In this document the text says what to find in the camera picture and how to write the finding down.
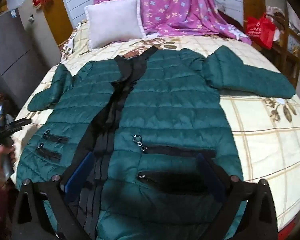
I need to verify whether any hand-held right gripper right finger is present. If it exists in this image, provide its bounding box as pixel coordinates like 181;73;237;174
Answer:
196;153;280;240

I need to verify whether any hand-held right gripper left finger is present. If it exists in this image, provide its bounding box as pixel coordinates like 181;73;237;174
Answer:
11;152;95;240

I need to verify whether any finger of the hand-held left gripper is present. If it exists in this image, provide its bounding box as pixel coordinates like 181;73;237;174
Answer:
5;126;23;134
7;119;32;127

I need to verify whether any green puffer jacket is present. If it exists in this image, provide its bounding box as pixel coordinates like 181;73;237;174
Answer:
15;45;297;240

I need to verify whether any person's left hand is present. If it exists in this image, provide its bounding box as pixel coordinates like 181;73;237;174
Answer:
0;145;16;183

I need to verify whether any floral checked bed sheet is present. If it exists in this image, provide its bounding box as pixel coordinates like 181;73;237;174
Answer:
11;20;300;233

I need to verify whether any white pillow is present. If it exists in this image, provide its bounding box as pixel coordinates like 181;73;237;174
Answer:
84;0;147;50

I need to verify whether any wooden shelf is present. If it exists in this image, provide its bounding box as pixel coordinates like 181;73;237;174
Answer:
252;5;300;88

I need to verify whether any red plastic bag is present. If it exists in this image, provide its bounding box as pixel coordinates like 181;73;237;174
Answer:
244;14;275;50

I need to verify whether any purple floral blanket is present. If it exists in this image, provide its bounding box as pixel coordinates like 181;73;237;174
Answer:
92;0;252;44

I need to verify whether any wooden door frame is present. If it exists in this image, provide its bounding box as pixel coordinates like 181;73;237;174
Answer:
44;0;74;47

